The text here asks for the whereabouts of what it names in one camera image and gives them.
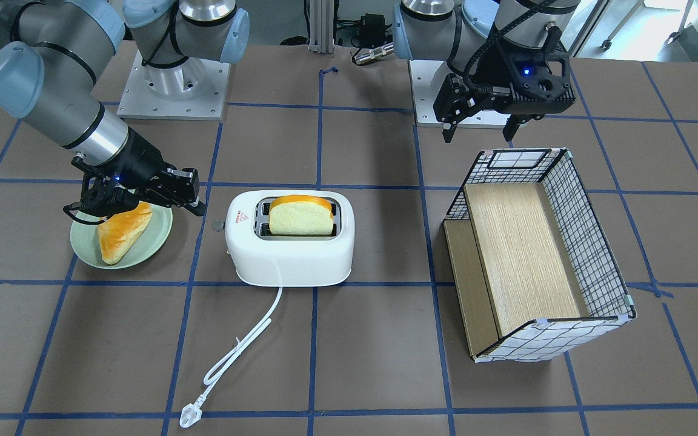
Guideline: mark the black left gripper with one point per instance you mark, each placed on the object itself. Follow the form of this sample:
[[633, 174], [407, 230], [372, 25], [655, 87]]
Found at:
[[502, 72]]

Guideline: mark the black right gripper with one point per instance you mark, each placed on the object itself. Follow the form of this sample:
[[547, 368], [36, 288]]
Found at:
[[137, 159]]

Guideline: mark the wire basket with wooden shelf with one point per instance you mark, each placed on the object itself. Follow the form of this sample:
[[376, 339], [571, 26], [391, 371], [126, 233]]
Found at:
[[534, 272]]

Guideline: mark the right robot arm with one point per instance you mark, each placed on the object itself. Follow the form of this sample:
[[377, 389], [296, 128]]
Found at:
[[74, 69]]

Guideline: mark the white two-slot toaster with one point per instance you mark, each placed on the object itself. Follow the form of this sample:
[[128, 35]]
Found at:
[[266, 259]]

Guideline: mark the bread slice in toaster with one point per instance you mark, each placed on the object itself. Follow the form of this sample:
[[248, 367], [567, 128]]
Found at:
[[300, 215]]

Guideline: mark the triangular golden pastry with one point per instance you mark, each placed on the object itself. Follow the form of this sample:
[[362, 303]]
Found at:
[[118, 234]]

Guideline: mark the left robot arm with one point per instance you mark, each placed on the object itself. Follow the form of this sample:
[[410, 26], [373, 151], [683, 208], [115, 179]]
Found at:
[[460, 34]]

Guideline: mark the light green plate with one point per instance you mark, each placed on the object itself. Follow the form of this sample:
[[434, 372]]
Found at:
[[84, 241]]

